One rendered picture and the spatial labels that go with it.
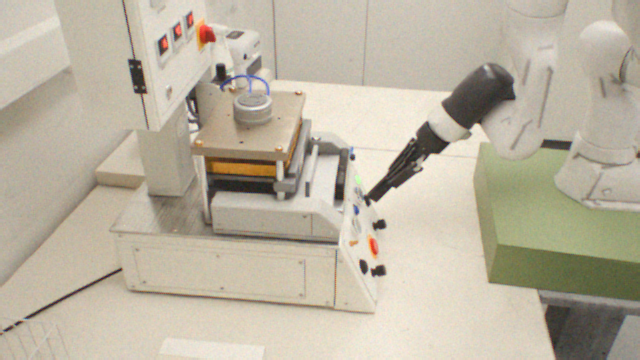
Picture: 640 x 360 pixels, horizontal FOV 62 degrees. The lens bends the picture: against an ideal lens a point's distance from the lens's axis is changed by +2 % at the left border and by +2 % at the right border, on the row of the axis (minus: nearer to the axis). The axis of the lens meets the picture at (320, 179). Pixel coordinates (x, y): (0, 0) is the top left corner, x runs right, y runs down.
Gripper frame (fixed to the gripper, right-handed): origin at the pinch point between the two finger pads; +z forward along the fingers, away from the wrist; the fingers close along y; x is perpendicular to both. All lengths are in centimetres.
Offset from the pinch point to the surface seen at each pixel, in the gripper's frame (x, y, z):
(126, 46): -60, 28, -10
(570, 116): 126, -178, -12
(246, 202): -29.0, 26.5, 4.8
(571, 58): 100, -178, -35
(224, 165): -36.1, 22.0, 3.4
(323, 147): -17.9, 0.5, -0.9
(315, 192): -17.2, 17.2, 0.2
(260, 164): -30.6, 21.8, -1.2
